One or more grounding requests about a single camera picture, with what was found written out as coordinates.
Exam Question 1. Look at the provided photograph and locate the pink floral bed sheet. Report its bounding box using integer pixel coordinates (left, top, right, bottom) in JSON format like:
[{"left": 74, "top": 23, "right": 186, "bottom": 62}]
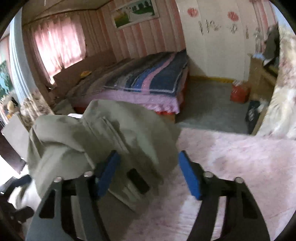
[{"left": 124, "top": 127, "right": 296, "bottom": 241}]

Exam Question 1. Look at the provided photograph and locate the red container on floor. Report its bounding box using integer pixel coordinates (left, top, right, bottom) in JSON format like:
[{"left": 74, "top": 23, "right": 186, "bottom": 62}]
[{"left": 230, "top": 80, "right": 251, "bottom": 104}]

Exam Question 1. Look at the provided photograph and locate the striped blanket bed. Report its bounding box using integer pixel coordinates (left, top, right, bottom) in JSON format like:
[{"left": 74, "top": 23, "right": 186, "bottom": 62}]
[{"left": 53, "top": 50, "right": 189, "bottom": 115}]

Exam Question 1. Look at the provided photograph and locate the pink window curtain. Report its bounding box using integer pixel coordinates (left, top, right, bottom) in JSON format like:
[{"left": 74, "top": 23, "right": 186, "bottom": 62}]
[{"left": 30, "top": 14, "right": 86, "bottom": 85}]

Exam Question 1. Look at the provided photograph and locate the landscape wall picture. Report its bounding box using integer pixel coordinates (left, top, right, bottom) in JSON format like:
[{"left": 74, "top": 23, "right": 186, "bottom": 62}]
[{"left": 111, "top": 1, "right": 159, "bottom": 29}]

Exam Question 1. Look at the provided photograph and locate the wooden side cabinet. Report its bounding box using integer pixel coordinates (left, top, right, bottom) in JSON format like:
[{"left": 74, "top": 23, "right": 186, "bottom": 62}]
[{"left": 245, "top": 54, "right": 276, "bottom": 135}]

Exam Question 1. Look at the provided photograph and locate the white wardrobe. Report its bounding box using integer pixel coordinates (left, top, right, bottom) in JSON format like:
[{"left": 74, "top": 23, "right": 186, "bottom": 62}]
[{"left": 176, "top": 0, "right": 258, "bottom": 81}]

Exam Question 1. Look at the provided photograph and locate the yellow object on headboard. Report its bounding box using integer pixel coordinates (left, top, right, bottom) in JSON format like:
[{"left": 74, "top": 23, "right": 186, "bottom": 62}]
[{"left": 80, "top": 71, "right": 92, "bottom": 79}]

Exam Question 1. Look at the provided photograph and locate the blue floral curtain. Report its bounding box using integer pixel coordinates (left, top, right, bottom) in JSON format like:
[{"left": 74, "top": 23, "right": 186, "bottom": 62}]
[{"left": 257, "top": 25, "right": 295, "bottom": 140}]

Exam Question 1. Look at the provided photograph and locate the olive and white jacket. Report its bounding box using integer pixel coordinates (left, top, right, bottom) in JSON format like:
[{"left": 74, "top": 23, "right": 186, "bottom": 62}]
[{"left": 16, "top": 100, "right": 181, "bottom": 240}]

